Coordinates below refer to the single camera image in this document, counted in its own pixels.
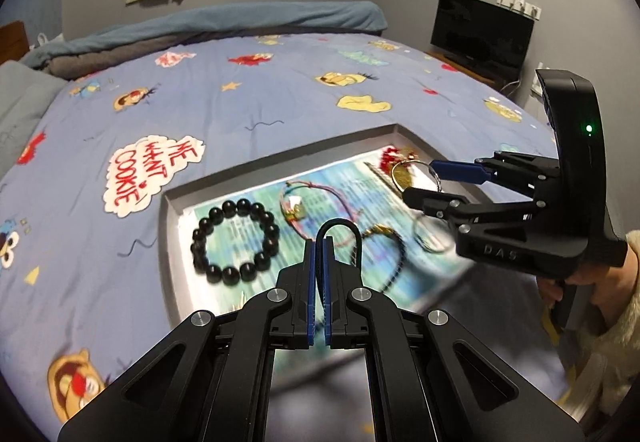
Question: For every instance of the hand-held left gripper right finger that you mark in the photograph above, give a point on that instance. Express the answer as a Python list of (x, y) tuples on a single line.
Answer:
[(345, 302)]

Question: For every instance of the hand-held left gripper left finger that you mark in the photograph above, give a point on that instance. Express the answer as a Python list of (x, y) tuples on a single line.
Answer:
[(295, 302)]

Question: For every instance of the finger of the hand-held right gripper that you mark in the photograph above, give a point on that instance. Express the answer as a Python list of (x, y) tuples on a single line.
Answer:
[(430, 203), (455, 170)]

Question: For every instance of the grey shallow cardboard box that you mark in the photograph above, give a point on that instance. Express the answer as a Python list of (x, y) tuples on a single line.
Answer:
[(172, 247)]

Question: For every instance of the person's right forearm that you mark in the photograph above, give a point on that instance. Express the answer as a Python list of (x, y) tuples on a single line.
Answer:
[(631, 272)]

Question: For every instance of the person's right hand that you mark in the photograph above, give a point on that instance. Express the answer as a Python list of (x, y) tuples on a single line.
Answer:
[(597, 279)]

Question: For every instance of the thin gold stick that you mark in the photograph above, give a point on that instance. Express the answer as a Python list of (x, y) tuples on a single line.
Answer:
[(375, 170)]

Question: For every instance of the colourful printed paper sheet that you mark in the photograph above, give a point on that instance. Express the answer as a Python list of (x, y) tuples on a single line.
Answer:
[(240, 242)]

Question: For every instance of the black flat monitor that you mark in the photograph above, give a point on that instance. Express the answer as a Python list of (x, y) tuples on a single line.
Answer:
[(480, 34)]

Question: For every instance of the blue printed cartoon blanket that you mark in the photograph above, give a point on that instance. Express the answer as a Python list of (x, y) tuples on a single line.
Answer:
[(250, 96)]

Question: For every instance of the rolled blue duvet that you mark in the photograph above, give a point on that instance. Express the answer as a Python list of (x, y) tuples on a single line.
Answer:
[(225, 19)]

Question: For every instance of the grey blanket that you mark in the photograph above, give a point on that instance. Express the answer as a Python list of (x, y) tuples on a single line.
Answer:
[(100, 59)]

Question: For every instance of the grey-blue pillow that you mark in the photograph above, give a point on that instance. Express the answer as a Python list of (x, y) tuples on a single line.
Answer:
[(25, 96)]

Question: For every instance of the wooden headboard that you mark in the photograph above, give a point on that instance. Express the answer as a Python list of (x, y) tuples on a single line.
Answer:
[(12, 41)]

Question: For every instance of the white wall hooks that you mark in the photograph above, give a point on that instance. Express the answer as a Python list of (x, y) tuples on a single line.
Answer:
[(520, 1)]

